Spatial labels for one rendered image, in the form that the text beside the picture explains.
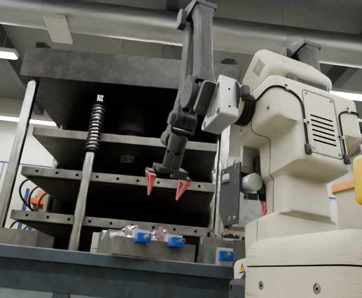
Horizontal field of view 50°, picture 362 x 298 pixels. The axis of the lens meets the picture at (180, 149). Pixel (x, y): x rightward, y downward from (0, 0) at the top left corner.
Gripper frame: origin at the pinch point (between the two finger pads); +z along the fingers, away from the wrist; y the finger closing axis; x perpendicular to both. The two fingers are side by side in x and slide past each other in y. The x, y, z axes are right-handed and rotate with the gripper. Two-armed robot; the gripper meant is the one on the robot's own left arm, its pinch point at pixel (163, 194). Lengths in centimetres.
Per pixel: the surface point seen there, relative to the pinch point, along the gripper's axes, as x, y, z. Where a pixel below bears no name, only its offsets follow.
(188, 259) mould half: 7.6, -10.9, 17.1
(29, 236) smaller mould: -28, 36, 31
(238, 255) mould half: 8.4, -27.6, 13.1
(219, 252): 14.0, -17.4, 11.1
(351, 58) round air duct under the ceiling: -294, -297, -142
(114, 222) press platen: -86, -8, 40
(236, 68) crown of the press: -100, -59, -59
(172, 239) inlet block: 7.6, -3.9, 11.5
